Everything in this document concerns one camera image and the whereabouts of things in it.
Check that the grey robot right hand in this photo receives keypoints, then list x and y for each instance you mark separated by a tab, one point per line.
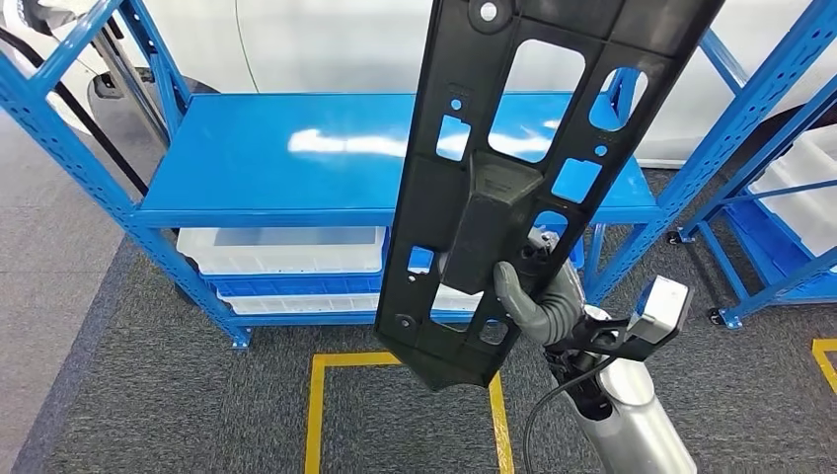
516	307

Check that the blue metal shelf rack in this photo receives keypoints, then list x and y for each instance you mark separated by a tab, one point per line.
752	261
261	163

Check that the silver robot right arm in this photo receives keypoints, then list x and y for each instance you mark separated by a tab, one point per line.
628	425

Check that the white plastic tray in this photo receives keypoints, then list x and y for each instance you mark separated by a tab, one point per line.
294	305
458	301
281	252

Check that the black plastic frame part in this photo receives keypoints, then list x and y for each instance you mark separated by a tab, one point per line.
484	229

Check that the large white storage bin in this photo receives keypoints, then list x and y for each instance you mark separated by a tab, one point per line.
807	209

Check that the white car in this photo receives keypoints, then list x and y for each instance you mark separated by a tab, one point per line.
327	39

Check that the yellow floor tape square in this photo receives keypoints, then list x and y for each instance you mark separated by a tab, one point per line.
315	405

